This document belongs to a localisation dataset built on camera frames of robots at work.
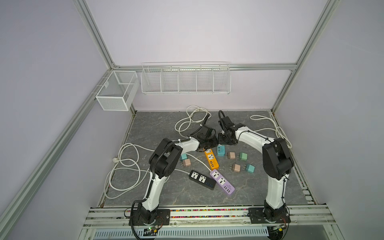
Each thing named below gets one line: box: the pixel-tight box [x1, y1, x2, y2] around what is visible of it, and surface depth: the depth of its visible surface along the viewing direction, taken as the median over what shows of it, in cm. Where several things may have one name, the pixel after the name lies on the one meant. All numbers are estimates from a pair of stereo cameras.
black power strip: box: [189, 170, 217, 190], surface depth 85 cm
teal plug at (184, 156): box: [181, 153, 188, 160], surface depth 95 cm
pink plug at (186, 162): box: [182, 158, 191, 167], surface depth 93 cm
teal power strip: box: [217, 144, 225, 157], surface depth 97 cm
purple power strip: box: [209, 169, 235, 195], surface depth 84 cm
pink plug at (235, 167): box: [230, 163, 241, 173], surface depth 91 cm
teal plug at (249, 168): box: [242, 163, 256, 173], surface depth 90 cm
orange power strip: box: [204, 149, 219, 170], surface depth 93 cm
